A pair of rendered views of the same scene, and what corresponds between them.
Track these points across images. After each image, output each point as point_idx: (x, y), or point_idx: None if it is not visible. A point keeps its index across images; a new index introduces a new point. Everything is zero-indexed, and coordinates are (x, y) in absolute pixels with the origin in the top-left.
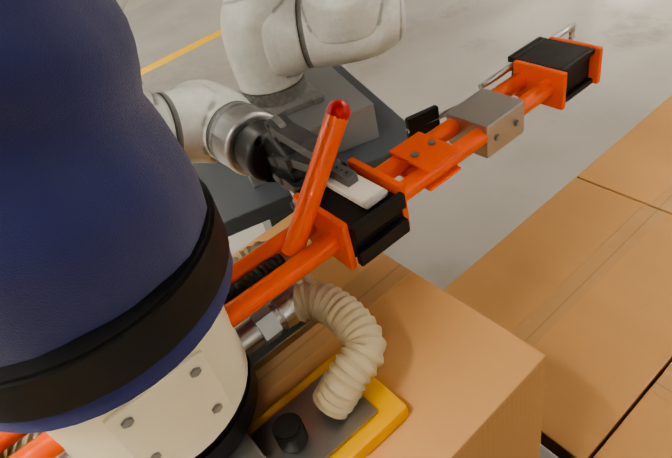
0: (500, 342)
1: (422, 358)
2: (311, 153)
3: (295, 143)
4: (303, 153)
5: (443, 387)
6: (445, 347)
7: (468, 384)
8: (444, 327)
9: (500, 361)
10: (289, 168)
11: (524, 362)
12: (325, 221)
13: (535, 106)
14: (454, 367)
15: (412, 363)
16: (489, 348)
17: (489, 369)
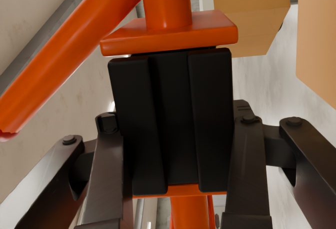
0: (307, 71)
1: (331, 8)
2: (58, 144)
3: (21, 183)
4: (57, 164)
5: None
6: (324, 37)
7: (307, 12)
8: (331, 62)
9: (303, 51)
10: (116, 218)
11: (298, 60)
12: (134, 22)
13: None
14: (316, 20)
15: None
16: (309, 60)
17: (305, 38)
